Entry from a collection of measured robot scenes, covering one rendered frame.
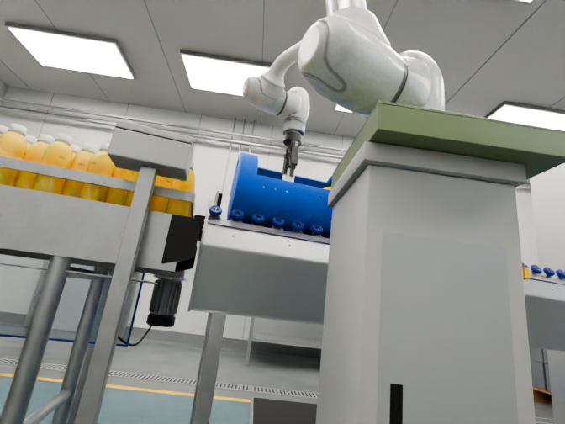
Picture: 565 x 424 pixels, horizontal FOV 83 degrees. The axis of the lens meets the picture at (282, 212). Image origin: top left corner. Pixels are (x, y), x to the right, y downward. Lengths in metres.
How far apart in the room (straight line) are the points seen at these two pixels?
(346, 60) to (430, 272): 0.44
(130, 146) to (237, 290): 0.55
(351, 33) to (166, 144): 0.54
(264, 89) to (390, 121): 0.75
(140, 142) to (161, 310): 0.75
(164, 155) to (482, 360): 0.83
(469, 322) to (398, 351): 0.14
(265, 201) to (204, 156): 4.02
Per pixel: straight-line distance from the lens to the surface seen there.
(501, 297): 0.69
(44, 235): 1.05
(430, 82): 0.87
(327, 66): 0.73
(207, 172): 5.02
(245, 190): 1.12
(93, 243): 1.01
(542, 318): 1.81
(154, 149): 0.94
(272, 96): 1.30
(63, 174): 1.10
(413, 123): 0.64
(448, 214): 0.67
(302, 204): 1.16
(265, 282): 1.11
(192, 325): 4.68
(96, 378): 0.92
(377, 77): 0.76
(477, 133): 0.69
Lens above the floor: 0.69
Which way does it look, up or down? 16 degrees up
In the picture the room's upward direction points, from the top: 7 degrees clockwise
